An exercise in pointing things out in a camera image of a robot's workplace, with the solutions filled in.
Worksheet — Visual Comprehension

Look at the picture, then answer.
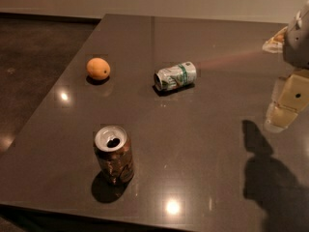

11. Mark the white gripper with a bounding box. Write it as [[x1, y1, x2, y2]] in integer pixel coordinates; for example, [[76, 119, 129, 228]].
[[262, 1, 309, 133]]

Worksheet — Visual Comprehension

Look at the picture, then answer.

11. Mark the silver green 7up can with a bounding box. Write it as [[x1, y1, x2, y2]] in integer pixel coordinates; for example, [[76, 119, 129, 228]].
[[154, 62, 197, 92]]

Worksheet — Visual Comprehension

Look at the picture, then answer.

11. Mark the brown soda can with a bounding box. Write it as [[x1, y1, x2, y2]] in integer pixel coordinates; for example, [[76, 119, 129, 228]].
[[94, 126, 134, 186]]

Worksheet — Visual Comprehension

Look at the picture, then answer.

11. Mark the orange fruit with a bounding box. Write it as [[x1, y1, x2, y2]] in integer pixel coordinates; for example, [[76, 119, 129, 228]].
[[86, 58, 110, 80]]

